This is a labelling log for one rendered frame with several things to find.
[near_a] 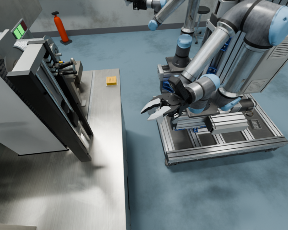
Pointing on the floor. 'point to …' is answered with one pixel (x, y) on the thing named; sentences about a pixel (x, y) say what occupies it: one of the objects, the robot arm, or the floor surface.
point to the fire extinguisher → (61, 29)
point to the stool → (200, 20)
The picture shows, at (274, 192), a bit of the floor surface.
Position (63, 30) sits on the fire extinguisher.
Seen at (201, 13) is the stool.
